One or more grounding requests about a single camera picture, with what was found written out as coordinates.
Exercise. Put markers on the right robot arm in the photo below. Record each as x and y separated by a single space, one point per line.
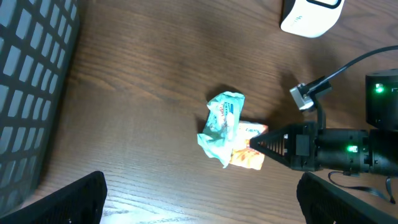
381 113

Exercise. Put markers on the grey plastic mesh basket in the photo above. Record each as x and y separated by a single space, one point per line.
37 41

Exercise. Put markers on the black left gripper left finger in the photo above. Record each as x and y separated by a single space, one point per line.
79 202

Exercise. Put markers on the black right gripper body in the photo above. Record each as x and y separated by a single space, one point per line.
337 149

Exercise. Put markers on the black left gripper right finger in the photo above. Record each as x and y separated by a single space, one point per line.
322 202

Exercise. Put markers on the orange tissue packet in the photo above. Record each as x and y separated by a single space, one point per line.
243 155

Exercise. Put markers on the teal wet wipes packet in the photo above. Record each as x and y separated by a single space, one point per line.
218 135

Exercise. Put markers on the white barcode scanner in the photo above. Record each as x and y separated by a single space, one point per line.
310 18

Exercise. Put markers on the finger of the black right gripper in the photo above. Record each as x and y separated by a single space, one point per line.
278 145

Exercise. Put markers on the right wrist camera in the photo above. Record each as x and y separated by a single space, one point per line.
306 95

